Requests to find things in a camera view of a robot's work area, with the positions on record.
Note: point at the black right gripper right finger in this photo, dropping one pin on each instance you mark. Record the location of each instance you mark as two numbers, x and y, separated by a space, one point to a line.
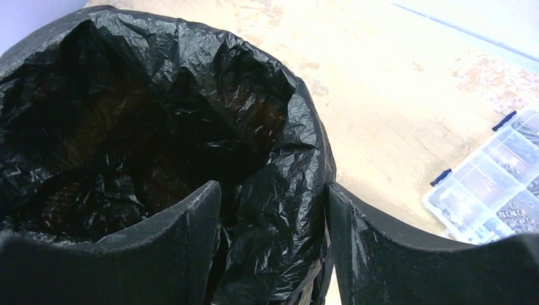
382 260

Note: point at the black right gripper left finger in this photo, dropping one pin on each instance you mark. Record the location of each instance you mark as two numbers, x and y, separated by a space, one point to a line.
164 259

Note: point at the black plastic trash bag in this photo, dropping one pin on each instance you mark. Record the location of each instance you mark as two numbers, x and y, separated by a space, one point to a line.
111 116

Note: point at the clear plastic screw box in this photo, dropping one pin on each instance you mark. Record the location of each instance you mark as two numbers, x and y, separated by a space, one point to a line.
493 193

